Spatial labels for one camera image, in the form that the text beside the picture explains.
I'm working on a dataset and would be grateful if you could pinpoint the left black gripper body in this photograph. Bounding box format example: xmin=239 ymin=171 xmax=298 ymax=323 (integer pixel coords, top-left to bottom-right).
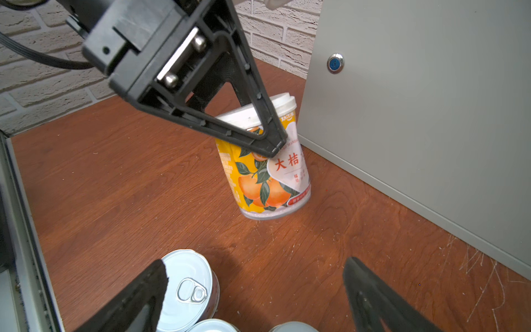
xmin=60 ymin=1 xmax=216 ymax=89

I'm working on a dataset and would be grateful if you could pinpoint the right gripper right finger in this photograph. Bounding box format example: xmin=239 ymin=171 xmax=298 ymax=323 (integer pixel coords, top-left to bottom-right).
xmin=343 ymin=257 xmax=440 ymax=331

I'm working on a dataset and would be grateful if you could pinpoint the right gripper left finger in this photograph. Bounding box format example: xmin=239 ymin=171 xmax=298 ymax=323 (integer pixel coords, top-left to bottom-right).
xmin=77 ymin=260 xmax=168 ymax=331

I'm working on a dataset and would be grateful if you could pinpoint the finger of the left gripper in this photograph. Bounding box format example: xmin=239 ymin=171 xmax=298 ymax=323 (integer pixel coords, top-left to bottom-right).
xmin=113 ymin=1 xmax=287 ymax=157

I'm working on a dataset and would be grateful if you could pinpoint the white lid orange can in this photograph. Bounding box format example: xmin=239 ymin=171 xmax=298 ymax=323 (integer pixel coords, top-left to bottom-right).
xmin=215 ymin=93 xmax=311 ymax=220

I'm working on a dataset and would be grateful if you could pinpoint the white lid purple can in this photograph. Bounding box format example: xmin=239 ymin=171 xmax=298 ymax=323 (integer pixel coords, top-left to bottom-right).
xmin=156 ymin=249 xmax=220 ymax=331

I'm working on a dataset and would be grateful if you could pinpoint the silver top centre can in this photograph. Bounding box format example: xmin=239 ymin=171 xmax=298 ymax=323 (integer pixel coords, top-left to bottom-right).
xmin=188 ymin=318 xmax=240 ymax=332

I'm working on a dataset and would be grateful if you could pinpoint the silver can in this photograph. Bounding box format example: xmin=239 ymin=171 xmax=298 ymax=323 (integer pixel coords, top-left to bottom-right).
xmin=188 ymin=318 xmax=240 ymax=332
xmin=270 ymin=321 xmax=318 ymax=332

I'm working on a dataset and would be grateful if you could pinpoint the silver top can right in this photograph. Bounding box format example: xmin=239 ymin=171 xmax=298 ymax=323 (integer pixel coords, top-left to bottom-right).
xmin=270 ymin=321 xmax=318 ymax=332

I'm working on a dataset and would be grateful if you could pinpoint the grey metal cabinet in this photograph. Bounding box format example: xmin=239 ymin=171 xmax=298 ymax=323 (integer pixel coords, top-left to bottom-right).
xmin=298 ymin=1 xmax=530 ymax=277

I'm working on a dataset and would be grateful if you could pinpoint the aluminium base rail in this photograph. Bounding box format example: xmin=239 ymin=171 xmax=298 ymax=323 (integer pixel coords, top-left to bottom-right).
xmin=1 ymin=134 xmax=64 ymax=331

